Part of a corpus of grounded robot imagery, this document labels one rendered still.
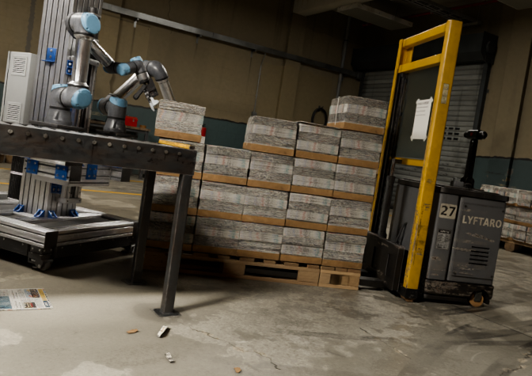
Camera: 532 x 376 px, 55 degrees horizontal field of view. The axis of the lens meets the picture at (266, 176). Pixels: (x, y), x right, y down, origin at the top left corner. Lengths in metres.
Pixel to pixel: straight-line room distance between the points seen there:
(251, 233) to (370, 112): 1.13
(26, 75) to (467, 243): 3.07
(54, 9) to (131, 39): 6.53
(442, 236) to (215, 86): 7.69
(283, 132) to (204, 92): 7.29
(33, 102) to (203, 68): 7.20
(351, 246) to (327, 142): 0.72
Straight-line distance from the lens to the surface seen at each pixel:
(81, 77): 3.13
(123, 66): 3.35
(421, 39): 3.96
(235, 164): 3.30
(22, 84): 3.64
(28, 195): 3.63
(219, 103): 10.70
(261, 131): 3.34
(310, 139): 3.39
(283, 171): 3.36
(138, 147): 2.37
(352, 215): 3.52
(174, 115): 3.25
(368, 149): 3.51
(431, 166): 3.50
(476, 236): 3.78
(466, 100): 10.48
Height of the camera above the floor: 0.86
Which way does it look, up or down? 3 degrees down
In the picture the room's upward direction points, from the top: 9 degrees clockwise
